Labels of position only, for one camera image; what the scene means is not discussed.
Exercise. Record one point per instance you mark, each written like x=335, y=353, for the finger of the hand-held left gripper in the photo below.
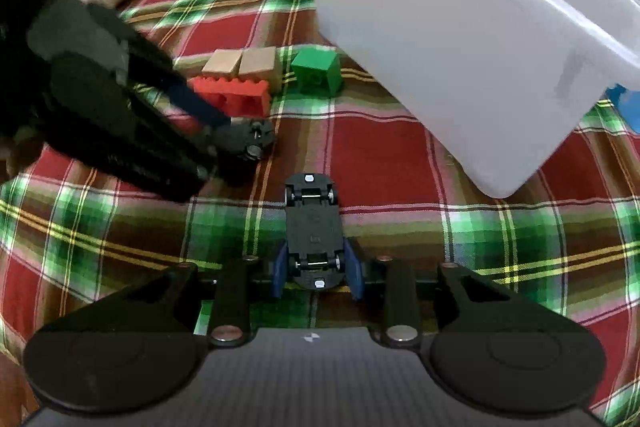
x=150, y=157
x=200, y=104

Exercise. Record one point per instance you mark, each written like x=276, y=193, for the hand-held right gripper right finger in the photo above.
x=354, y=274

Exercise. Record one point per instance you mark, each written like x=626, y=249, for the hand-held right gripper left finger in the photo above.
x=280, y=269

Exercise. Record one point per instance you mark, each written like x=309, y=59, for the black toy car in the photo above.
x=255, y=138
x=312, y=227

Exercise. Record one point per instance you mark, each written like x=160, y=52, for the white plastic container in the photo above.
x=450, y=32

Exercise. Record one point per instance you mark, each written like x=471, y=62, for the red toy brick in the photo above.
x=235, y=96

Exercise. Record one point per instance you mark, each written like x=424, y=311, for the brown wooden block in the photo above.
x=260, y=64
x=222, y=63

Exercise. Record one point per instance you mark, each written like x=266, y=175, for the green toy brick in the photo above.
x=317, y=69

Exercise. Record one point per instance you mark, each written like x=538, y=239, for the red green plaid blanket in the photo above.
x=400, y=147

